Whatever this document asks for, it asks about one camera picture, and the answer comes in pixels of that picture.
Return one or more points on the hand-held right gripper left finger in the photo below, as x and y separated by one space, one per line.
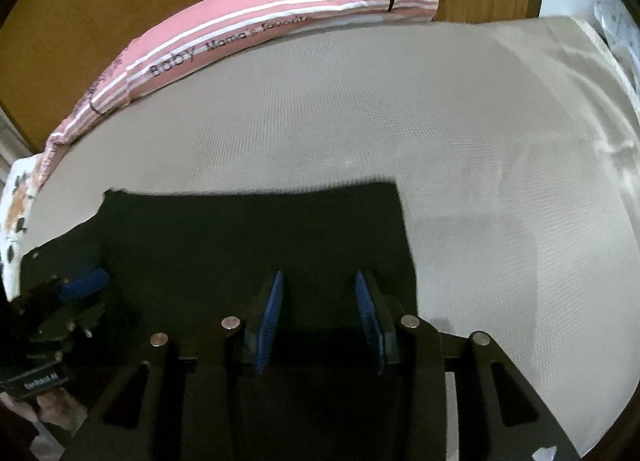
272 321

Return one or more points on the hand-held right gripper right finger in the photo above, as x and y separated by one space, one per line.
367 321

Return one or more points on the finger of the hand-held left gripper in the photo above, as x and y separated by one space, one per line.
75 318
85 282

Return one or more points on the black pants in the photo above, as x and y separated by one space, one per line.
225 251

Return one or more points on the person's left hand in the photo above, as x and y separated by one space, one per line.
57 411

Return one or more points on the white floral pillow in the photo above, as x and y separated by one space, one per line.
17 211

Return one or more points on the beige patterned curtain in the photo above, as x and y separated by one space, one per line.
10 136

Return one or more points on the grey bed sheet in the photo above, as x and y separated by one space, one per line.
450 151

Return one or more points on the brown woven headboard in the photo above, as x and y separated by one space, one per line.
125 1

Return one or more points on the pink striped tree-print pillow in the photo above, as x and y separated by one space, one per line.
260 26

